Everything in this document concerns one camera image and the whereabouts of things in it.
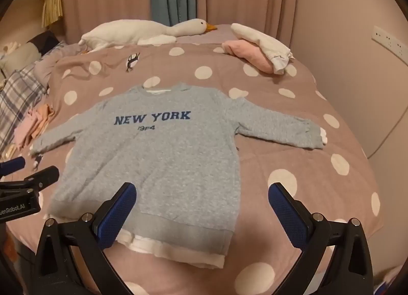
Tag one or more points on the pink clothes pile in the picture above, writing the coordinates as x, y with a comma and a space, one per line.
32, 126

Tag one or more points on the white goose plush toy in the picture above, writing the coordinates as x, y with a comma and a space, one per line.
127, 32

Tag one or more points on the plaid cloth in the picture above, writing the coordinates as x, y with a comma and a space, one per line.
19, 91

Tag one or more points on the pink polka-dot blanket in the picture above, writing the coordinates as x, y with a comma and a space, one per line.
287, 97

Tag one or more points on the grey-blue printed sweatshirt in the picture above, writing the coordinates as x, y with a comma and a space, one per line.
159, 161

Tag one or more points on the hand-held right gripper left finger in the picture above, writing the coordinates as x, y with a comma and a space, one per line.
116, 215

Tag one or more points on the white wall socket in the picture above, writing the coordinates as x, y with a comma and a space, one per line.
390, 42

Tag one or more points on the yellow fringed hanging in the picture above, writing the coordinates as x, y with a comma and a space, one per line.
52, 6

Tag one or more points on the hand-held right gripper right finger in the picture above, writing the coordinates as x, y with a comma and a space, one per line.
287, 215

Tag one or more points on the pink folded garment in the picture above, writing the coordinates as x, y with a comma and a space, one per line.
245, 51

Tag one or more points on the dark cloth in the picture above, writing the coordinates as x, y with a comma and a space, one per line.
46, 40

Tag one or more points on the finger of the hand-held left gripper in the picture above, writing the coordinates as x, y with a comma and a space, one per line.
12, 165
43, 177

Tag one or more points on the white folded garment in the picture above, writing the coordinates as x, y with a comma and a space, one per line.
261, 40

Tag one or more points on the white pillow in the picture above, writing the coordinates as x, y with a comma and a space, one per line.
19, 54

